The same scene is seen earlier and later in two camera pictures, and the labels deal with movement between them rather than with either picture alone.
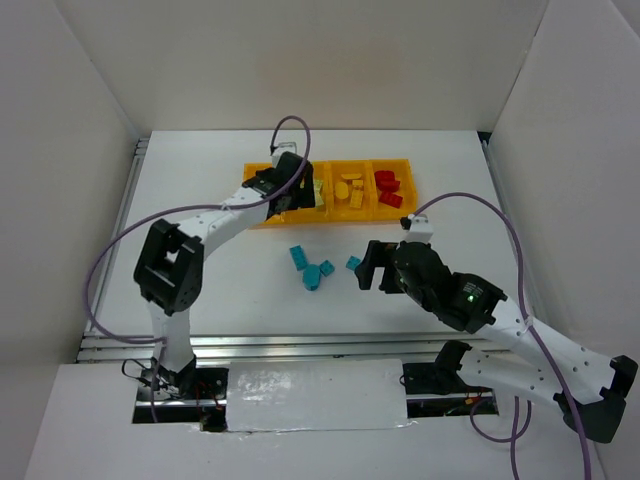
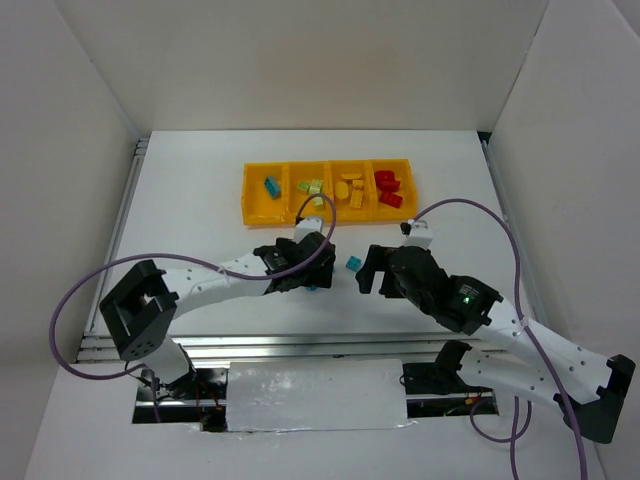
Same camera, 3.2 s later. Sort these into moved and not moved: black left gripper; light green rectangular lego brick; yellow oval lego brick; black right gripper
Moved: black left gripper
Not moved: light green rectangular lego brick; yellow oval lego brick; black right gripper
